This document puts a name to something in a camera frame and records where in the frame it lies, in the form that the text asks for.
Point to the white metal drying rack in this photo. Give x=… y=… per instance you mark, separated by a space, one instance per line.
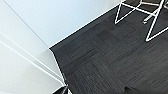
x=151 y=26

